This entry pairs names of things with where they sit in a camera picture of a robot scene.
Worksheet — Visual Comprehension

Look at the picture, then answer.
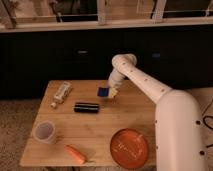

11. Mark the black cylinder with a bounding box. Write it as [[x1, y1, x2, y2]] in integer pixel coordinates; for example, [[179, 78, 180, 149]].
[[74, 103, 99, 113]]

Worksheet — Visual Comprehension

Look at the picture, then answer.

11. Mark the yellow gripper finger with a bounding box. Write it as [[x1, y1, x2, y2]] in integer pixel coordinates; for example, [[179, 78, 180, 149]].
[[108, 88, 118, 99]]

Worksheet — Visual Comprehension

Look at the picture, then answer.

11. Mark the wooden table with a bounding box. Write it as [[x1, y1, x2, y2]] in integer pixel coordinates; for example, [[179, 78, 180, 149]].
[[20, 80, 156, 167]]

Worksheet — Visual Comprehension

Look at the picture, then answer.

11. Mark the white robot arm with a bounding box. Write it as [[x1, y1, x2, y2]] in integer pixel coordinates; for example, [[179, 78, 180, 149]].
[[108, 54, 209, 171]]

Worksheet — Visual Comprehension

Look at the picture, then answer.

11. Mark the orange carrot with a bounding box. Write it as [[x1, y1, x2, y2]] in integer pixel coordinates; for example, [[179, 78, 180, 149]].
[[65, 145, 92, 164]]

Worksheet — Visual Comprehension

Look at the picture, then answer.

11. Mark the orange plate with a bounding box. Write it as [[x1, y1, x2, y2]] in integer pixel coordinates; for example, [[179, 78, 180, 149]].
[[110, 128, 149, 170]]

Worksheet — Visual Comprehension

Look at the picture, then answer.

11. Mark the black cable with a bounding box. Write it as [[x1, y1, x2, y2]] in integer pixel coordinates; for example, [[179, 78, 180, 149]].
[[198, 99, 213, 149]]

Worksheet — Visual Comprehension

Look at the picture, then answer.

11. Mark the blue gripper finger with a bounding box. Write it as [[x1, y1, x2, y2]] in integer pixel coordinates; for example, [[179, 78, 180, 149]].
[[97, 87, 109, 98]]

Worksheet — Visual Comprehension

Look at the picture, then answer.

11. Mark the white window frame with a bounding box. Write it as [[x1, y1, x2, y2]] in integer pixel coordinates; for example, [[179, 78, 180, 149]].
[[0, 0, 213, 32]]

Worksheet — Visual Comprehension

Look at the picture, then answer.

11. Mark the grey ceramic cup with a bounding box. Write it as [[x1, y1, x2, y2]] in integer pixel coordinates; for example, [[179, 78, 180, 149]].
[[33, 121, 56, 144]]

